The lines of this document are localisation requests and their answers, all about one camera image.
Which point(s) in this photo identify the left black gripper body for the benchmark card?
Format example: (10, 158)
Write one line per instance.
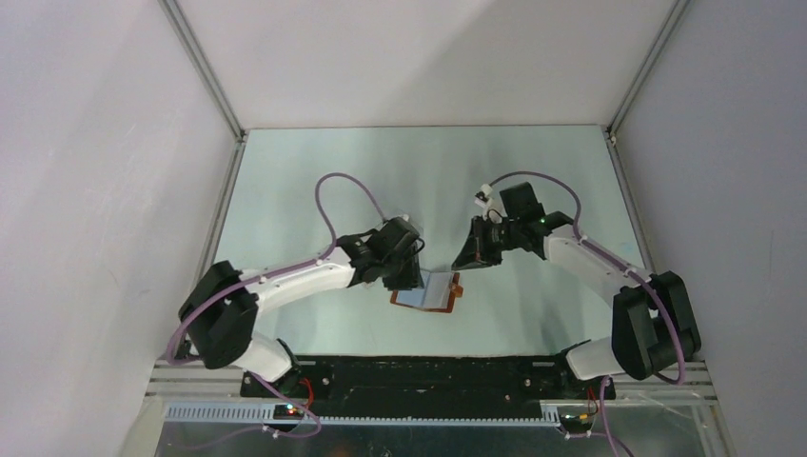
(391, 261)

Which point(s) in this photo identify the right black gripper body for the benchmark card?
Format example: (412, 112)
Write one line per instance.
(499, 238)

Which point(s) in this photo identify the brown leather card holder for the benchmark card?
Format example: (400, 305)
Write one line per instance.
(439, 293)

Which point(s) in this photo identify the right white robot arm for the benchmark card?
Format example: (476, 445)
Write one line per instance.
(653, 325)

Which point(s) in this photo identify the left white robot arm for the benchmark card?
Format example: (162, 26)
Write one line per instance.
(218, 319)

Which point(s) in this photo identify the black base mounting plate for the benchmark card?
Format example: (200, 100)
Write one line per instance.
(436, 387)

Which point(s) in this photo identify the left small circuit board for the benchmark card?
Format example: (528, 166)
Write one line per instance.
(287, 412)

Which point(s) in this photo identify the small circuit board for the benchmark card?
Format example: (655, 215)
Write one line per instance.
(580, 420)
(287, 412)

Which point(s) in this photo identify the right small circuit board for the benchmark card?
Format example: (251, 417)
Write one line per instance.
(580, 420)

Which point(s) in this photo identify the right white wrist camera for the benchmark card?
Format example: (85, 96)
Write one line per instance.
(483, 198)

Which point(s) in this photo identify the right aluminium frame post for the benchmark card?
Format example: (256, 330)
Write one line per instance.
(666, 31)

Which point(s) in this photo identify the aluminium frame post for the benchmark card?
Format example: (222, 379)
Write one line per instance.
(197, 56)
(666, 31)

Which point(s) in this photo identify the grey slotted cable duct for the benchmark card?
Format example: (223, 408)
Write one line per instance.
(232, 413)

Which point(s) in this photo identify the left aluminium frame post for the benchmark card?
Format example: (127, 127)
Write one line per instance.
(197, 56)

